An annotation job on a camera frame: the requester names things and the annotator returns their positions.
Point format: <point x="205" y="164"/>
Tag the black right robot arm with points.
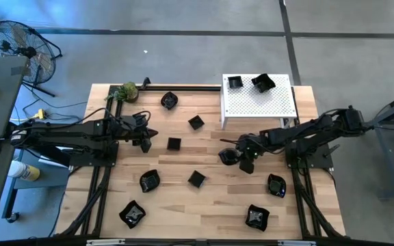
<point x="303" y="131"/>

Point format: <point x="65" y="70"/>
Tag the black wavy-edged mini plate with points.
<point x="149" y="181"/>
<point x="229" y="162"/>
<point x="263" y="83"/>
<point x="257" y="217"/>
<point x="132" y="214"/>

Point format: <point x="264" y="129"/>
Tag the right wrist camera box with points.
<point x="247" y="166"/>

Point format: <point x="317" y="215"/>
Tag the black floor fan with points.
<point x="29" y="52"/>

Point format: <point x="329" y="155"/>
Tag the grey lower shelf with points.
<point x="46" y="177"/>

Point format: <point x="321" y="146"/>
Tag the black aluminium table frame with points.
<point x="183" y="88"/>

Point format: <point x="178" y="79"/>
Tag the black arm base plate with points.
<point x="320" y="160"/>
<point x="94" y="159"/>

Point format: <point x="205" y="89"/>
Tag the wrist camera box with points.
<point x="247" y="166"/>
<point x="146" y="146"/>

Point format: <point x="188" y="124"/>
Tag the black leaf-shaped mini plate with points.
<point x="169" y="100"/>
<point x="276" y="186"/>

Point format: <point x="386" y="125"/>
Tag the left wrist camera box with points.
<point x="146" y="146"/>

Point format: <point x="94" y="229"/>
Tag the white and yellow bottle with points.
<point x="26" y="171"/>

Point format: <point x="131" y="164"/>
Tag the silver metal bracket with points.
<point x="106" y="242"/>
<point x="296" y="243"/>

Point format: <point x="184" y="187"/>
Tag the white perforated riser shelf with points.
<point x="269" y="102"/>

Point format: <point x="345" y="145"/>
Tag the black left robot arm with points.
<point x="80" y="131"/>

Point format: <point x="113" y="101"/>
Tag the potted green succulent plant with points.
<point x="128" y="92"/>

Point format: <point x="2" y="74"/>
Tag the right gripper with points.
<point x="251" y="147"/>

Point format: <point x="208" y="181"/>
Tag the black square mini plate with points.
<point x="196" y="179"/>
<point x="196" y="122"/>
<point x="174" y="143"/>
<point x="235" y="82"/>

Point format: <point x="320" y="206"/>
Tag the yellow power connector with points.
<point x="40" y="114"/>

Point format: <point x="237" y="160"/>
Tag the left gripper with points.
<point x="139" y="130"/>

